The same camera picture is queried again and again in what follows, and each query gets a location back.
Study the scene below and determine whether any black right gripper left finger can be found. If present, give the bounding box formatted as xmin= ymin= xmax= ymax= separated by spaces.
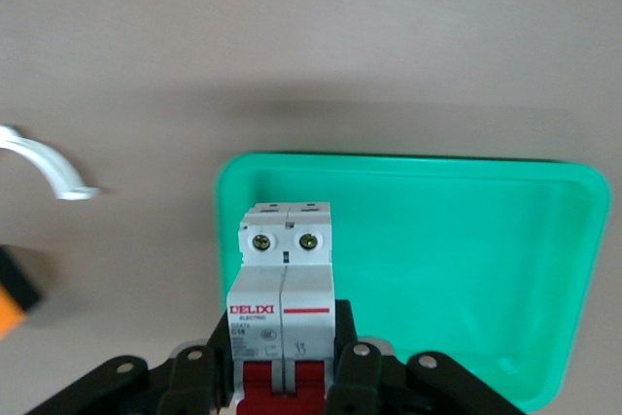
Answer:
xmin=28 ymin=310 xmax=238 ymax=415

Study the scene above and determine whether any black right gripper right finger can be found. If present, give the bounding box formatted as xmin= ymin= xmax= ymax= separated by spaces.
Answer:
xmin=329 ymin=297 xmax=526 ymax=415

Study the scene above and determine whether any white red circuit breaker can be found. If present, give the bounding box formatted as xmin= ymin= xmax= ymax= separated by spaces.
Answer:
xmin=225 ymin=200 xmax=336 ymax=411

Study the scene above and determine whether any green plastic tray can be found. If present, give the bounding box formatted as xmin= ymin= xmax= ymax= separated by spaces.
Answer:
xmin=213 ymin=151 xmax=612 ymax=412

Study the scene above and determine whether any small white pipe clamp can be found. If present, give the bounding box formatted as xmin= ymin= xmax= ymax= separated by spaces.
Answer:
xmin=0 ymin=123 xmax=102 ymax=201

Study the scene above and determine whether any brown table mat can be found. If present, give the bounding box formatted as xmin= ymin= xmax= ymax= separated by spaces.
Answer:
xmin=0 ymin=0 xmax=622 ymax=415

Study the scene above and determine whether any orange button enclosure box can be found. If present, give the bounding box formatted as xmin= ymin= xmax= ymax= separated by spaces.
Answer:
xmin=0 ymin=245 xmax=43 ymax=341

